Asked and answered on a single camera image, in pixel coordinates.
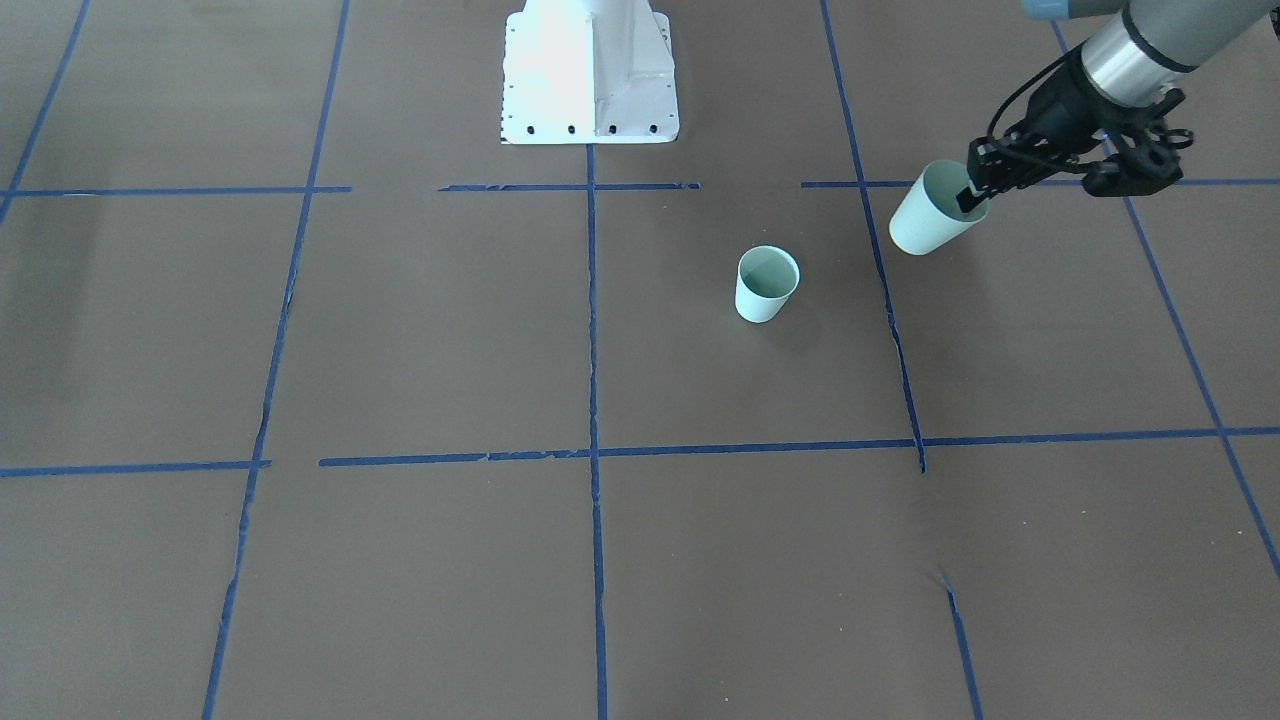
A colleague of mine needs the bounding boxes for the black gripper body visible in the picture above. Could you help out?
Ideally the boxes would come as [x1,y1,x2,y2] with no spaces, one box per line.
[966,50,1187,191]

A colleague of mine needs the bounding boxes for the mint green cup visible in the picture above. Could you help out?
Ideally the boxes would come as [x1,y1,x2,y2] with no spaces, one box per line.
[733,245,801,324]
[890,160,989,256]

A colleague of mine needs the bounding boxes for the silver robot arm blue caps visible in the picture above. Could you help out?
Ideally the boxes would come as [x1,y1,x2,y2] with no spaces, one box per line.
[956,1,1277,211]

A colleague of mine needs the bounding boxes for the brown paper table cover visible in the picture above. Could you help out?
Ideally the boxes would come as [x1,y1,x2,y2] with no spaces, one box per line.
[3,1,1277,719]

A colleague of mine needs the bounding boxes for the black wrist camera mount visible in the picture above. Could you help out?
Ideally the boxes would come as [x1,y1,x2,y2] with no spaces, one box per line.
[1082,88,1196,199]

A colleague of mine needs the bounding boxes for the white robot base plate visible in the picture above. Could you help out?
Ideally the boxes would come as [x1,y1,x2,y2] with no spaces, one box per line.
[500,1,681,145]

